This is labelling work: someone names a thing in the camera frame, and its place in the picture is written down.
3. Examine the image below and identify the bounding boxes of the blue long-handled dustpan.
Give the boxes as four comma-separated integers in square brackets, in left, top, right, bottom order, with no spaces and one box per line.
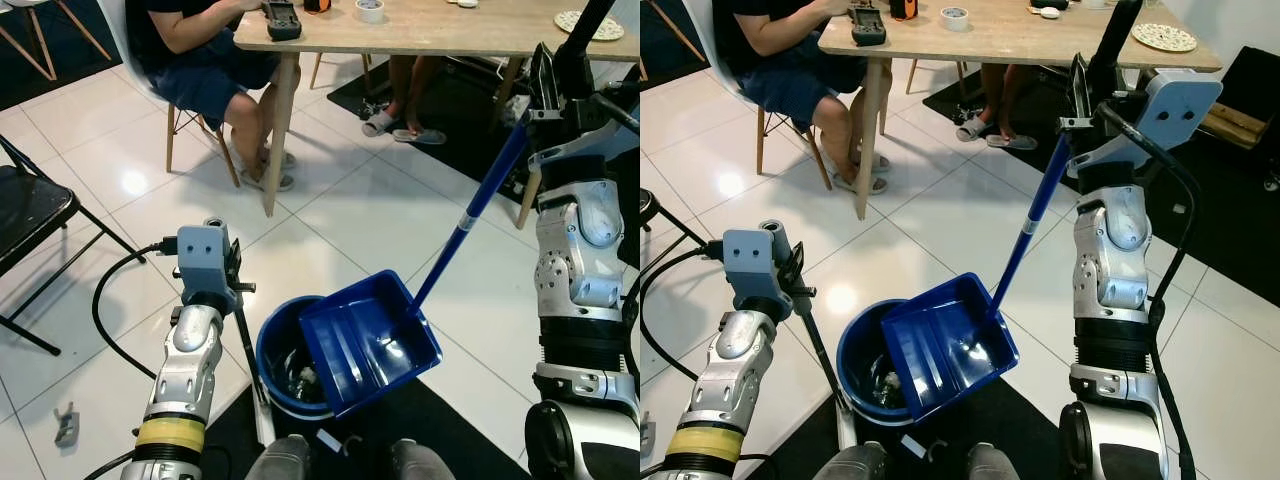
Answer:
[880,130,1073,423]
[298,118,533,419]

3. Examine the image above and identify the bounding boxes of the blue round bucket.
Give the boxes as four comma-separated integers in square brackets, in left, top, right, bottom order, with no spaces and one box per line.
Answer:
[835,297,923,427]
[255,294,349,422]

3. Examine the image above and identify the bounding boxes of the patterned round plate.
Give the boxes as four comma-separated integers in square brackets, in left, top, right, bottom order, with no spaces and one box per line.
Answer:
[1131,21,1199,54]
[552,9,627,44]

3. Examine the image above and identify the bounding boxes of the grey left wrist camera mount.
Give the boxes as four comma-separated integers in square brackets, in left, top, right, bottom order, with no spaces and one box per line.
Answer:
[721,227,794,313]
[175,222,242,313]

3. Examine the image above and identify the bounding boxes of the black folding chair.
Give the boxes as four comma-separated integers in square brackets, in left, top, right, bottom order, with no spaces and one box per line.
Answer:
[640,185,713,253]
[0,133,148,358]

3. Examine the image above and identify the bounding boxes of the dark rug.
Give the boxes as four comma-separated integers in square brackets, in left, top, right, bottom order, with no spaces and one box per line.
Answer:
[922,45,1280,309]
[326,58,641,206]

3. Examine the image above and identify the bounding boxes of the thin black right gripper finger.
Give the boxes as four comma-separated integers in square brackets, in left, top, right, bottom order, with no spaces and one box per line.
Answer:
[526,41,562,113]
[1066,51,1097,121]

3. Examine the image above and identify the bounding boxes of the grey robot leg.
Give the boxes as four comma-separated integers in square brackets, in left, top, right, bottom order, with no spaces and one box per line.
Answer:
[244,434,313,480]
[813,440,893,480]
[964,440,1023,480]
[388,437,457,480]

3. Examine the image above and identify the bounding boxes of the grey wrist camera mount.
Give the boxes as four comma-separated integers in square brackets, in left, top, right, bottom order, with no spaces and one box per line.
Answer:
[175,222,242,313]
[1067,69,1224,183]
[529,125,641,179]
[721,227,794,313]

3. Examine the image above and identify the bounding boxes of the white chair with wooden legs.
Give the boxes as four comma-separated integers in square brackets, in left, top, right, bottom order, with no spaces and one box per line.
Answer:
[685,0,916,193]
[95,0,331,191]

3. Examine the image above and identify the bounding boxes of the grey left robot leg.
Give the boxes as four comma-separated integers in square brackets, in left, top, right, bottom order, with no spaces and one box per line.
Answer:
[813,440,893,480]
[244,434,313,480]

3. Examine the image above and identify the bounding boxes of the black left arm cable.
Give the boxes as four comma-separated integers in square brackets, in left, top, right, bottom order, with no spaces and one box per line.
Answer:
[640,243,727,383]
[91,238,182,382]

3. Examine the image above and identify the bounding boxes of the light wooden table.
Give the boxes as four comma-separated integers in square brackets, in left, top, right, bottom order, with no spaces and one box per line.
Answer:
[231,0,641,231]
[817,0,1225,223]

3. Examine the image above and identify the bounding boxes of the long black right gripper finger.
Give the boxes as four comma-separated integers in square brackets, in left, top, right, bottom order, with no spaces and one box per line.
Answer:
[554,0,617,101]
[1088,0,1144,98]

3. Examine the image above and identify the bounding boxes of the person in dark blue shorts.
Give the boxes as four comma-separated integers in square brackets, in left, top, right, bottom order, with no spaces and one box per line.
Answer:
[124,0,303,193]
[711,0,893,197]

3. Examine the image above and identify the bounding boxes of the grey right robot leg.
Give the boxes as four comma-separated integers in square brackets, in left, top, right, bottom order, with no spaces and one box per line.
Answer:
[964,440,1023,480]
[388,437,457,480]

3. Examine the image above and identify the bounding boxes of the person wearing grey slippers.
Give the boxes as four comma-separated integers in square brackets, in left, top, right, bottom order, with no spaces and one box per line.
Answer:
[361,54,449,147]
[953,62,1043,152]

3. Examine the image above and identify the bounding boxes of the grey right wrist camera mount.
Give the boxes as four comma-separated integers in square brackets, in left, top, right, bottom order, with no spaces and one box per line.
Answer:
[1067,69,1224,183]
[529,125,641,179]

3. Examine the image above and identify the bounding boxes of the black handheld controller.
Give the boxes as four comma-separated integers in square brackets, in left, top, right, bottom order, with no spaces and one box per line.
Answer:
[847,4,889,48]
[261,0,304,43]

